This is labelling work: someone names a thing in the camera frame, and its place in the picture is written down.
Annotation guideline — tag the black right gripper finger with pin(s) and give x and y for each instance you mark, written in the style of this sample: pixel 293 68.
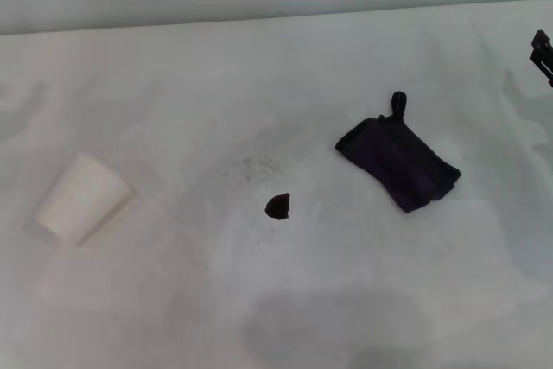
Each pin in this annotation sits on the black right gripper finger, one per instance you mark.
pixel 543 58

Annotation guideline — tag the purple rag with black loop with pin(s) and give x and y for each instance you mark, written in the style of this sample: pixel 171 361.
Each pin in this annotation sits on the purple rag with black loop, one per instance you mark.
pixel 397 161

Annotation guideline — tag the white paper cup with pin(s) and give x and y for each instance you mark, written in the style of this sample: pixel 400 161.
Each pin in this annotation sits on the white paper cup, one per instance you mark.
pixel 82 200

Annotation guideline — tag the black water stain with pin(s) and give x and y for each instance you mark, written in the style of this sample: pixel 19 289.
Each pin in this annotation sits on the black water stain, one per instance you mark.
pixel 277 206

